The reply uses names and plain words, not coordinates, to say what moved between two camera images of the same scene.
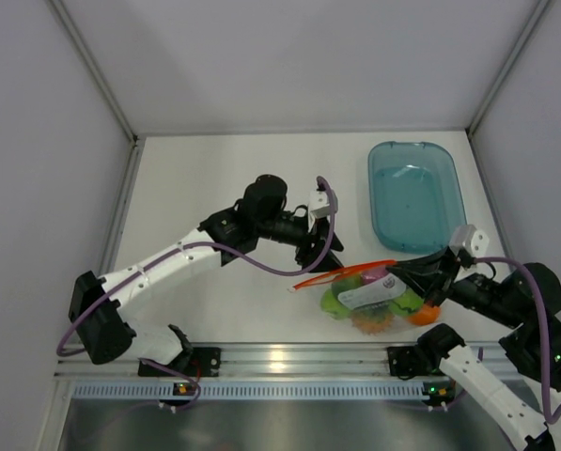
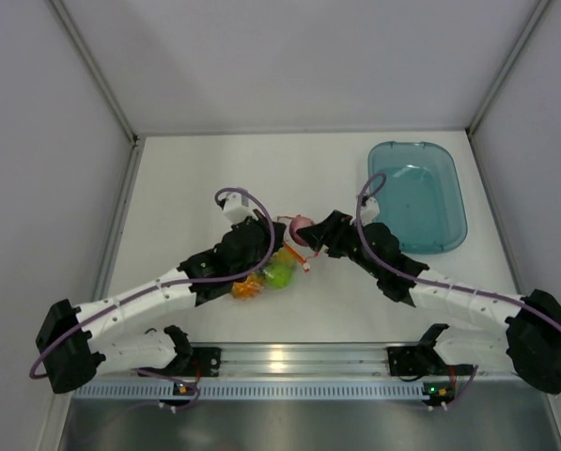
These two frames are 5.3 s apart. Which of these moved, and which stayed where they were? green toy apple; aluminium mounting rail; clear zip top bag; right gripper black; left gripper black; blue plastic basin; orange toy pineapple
Moved: clear zip top bag; orange toy pineapple; right gripper black; green toy apple; left gripper black
Stayed: aluminium mounting rail; blue plastic basin
